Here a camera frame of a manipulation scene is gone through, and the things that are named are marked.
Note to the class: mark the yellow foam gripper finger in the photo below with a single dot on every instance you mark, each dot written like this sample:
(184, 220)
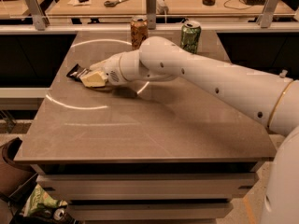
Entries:
(94, 79)

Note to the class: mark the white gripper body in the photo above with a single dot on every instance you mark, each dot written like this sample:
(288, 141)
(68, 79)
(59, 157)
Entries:
(111, 68)

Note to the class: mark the black rxbar chocolate wrapper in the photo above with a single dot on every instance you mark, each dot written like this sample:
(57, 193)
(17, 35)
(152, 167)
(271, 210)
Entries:
(77, 72)

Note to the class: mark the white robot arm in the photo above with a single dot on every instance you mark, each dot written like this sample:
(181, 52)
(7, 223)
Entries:
(272, 100)

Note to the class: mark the brown soda can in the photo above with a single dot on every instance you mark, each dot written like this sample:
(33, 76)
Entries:
(139, 31)

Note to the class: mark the scissors on back desk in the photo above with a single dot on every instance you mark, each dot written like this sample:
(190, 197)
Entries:
(113, 3)

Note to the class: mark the white power strip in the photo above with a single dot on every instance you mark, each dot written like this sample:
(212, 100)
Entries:
(161, 7)

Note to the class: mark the green soda can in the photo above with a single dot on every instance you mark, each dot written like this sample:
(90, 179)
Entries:
(190, 33)

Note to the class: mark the upper white drawer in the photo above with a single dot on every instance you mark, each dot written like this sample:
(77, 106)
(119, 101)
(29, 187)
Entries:
(148, 187)

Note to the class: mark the white drawer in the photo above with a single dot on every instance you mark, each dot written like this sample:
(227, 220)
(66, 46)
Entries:
(148, 187)
(150, 211)

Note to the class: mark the brown bin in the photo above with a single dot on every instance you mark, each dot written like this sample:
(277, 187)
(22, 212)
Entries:
(12, 174)

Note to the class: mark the green snack bag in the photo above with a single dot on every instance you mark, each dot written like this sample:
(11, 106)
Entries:
(41, 204)

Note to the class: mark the lower white drawer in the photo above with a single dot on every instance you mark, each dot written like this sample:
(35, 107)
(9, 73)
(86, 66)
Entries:
(150, 211)

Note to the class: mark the left metal bracket post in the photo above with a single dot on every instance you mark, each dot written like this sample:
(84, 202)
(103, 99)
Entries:
(40, 21)

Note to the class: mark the metal bracket post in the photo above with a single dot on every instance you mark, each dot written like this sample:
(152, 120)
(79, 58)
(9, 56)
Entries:
(151, 13)
(265, 18)
(40, 21)

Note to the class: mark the middle metal bracket post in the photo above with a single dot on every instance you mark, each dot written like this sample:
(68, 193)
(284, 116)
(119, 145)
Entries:
(151, 13)

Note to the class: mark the right metal bracket post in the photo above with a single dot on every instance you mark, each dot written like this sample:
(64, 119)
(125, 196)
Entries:
(265, 18)

